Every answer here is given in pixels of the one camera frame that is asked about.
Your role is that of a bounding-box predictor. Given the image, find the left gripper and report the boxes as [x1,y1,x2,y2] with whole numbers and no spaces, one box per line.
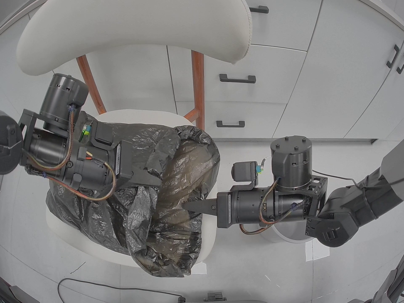
[22,128,162,199]

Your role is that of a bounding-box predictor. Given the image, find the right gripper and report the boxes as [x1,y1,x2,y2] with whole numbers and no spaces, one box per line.
[182,189,312,229]

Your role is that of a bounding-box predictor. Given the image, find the black plastic bag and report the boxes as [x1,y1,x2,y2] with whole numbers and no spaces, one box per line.
[46,122,221,278]

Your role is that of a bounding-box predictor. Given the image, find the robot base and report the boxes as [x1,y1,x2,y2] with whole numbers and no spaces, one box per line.
[186,292,264,303]

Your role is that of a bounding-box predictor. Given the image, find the grey trash bin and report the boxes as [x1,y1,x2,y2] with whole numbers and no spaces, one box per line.
[258,155,318,244]

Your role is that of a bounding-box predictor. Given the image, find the white chair with wooden legs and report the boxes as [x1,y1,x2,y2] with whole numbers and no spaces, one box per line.
[16,0,253,268]

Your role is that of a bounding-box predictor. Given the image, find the white cabinet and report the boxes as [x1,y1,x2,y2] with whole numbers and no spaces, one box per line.
[0,0,404,143]

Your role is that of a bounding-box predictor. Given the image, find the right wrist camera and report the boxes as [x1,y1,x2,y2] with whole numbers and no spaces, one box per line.
[231,160,264,193]

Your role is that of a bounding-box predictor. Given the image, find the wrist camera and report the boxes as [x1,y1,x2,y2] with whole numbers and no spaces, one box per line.
[231,160,264,193]
[78,111,120,151]

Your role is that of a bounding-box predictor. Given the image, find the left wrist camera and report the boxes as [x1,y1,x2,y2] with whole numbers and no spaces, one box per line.
[78,111,120,151]

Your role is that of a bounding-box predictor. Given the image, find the black cable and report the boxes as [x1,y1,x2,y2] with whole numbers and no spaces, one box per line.
[58,278,185,301]
[312,169,393,189]

